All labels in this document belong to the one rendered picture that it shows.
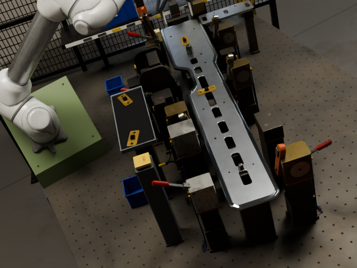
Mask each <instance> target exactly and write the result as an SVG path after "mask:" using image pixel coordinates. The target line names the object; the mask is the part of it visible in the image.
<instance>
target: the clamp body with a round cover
mask: <svg viewBox="0 0 357 268"><path fill-rule="evenodd" d="M164 109H165V113H166V117H165V118H166V122H167V124H168V125H172V124H175V123H178V122H181V120H180V118H179V116H178V114H179V113H181V112H183V113H186V115H187V116H188V118H189V119H190V116H189V113H188V109H187V107H186V104H185V101H180V102H177V103H174V104H171V105H168V106H165V107H164Z"/></svg>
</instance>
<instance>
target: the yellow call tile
mask: <svg viewBox="0 0 357 268"><path fill-rule="evenodd" d="M133 161H134V166H135V169H136V170H137V169H140V168H143V167H146V166H149V165H151V159H150V155H149V153H148V152H147V153H144V154H141V155H138V156H135V157H133Z"/></svg>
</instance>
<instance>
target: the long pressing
mask: <svg viewBox="0 0 357 268"><path fill-rule="evenodd" d="M160 34H161V37H162V39H163V42H164V44H165V47H166V50H167V52H168V56H169V58H170V60H171V63H172V66H173V68H174V70H177V71H183V72H187V73H189V75H190V77H191V79H192V82H193V84H194V86H193V88H192V89H191V90H190V91H189V93H188V94H187V98H188V101H189V104H190V106H191V110H192V112H193V115H194V117H195V120H196V122H197V125H198V128H199V130H200V133H201V135H202V138H203V141H204V143H205V146H206V149H207V151H208V154H209V156H210V159H211V162H212V164H213V167H214V169H215V172H216V174H217V178H218V180H219V183H220V185H221V188H222V190H223V193H224V196H225V198H226V201H227V203H228V206H229V207H230V208H231V209H232V210H235V211H240V210H244V209H246V208H249V207H253V206H256V205H259V204H262V203H265V202H268V201H270V200H273V199H275V198H276V197H277V196H278V195H279V187H278V185H277V183H276V181H275V179H274V177H273V175H272V173H271V171H270V169H269V167H268V165H267V163H266V161H265V159H264V157H263V155H262V153H261V151H260V149H259V147H258V145H257V143H256V141H255V139H254V137H253V135H252V133H251V131H250V129H249V127H248V125H247V123H246V122H245V120H244V118H243V116H242V114H241V112H240V110H239V108H238V106H237V104H236V102H235V100H234V98H233V96H232V94H231V92H230V90H229V88H228V86H227V84H226V82H225V80H224V78H223V76H222V74H221V72H220V70H219V68H218V66H217V64H216V61H217V57H218V55H217V52H216V50H215V48H214V47H213V45H212V43H211V41H210V39H209V37H208V35H207V33H206V31H205V29H204V27H203V25H202V23H201V21H200V20H199V19H192V20H189V21H185V22H182V23H179V24H176V25H173V26H170V27H167V28H165V29H162V30H161V31H160ZM170 36H171V37H170ZM184 36H187V38H188V40H189V42H190V44H189V45H191V46H192V49H193V54H192V55H188V54H187V52H186V45H185V46H183V45H182V42H181V40H180V38H181V37H184ZM194 58H196V59H197V61H198V62H197V63H196V64H192V63H191V61H190V60H191V59H194ZM205 62H206V63H205ZM198 67H200V69H201V71H202V72H201V73H199V74H196V72H195V70H194V69H195V68H198ZM200 77H205V80H206V82H207V84H208V86H212V85H215V86H216V90H214V91H211V92H209V93H212V95H213V97H214V99H215V102H216V104H217V105H215V106H212V107H211V106H210V105H209V103H208V101H207V98H206V96H205V94H203V95H198V92H197V90H200V89H202V86H201V84H200V82H199V79H198V78H200ZM206 94H207V93H206ZM223 102H224V103H223ZM214 108H219V110H220V113H221V115H222V117H220V118H217V119H216V118H215V117H214V114H213V112H212V109H214ZM203 109H204V110H203ZM221 122H225V124H226V126H227V128H228V132H226V133H221V130H220V128H219V126H218V124H219V123H221ZM228 137H232V139H233V141H234V143H235V146H236V147H235V148H232V149H228V146H227V144H226V142H225V138H228ZM215 138H216V139H215ZM236 153H239V155H240V157H241V159H242V162H243V166H244V170H241V171H239V167H238V166H236V165H235V163H234V161H233V158H232V155H233V154H236ZM253 164H254V165H253ZM243 171H247V173H248V175H249V177H250V179H251V181H252V182H251V184H248V185H244V184H243V181H242V179H241V177H240V172H243ZM229 172H230V173H229Z"/></svg>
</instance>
